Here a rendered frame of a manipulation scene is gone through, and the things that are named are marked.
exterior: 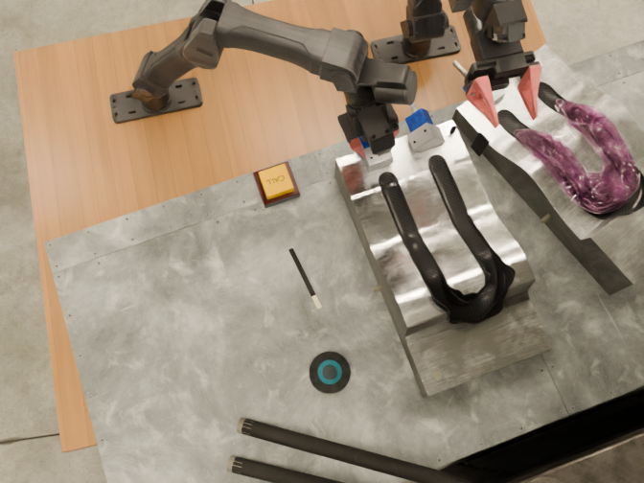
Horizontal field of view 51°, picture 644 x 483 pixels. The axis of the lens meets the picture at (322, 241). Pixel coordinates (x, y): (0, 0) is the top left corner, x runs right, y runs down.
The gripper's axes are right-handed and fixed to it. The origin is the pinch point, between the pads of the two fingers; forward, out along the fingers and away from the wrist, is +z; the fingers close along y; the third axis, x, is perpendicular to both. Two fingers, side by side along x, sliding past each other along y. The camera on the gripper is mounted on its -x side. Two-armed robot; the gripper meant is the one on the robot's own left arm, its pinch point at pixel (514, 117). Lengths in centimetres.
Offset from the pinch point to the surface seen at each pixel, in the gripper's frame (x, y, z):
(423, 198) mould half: 30.6, -10.3, 1.4
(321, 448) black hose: 31, -41, 43
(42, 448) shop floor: 118, -125, 29
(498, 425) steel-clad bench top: 37, -6, 48
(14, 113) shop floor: 123, -121, -86
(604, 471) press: 38, 11, 60
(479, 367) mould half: 31.8, -8.3, 36.0
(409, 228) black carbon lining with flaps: 31.2, -14.4, 6.6
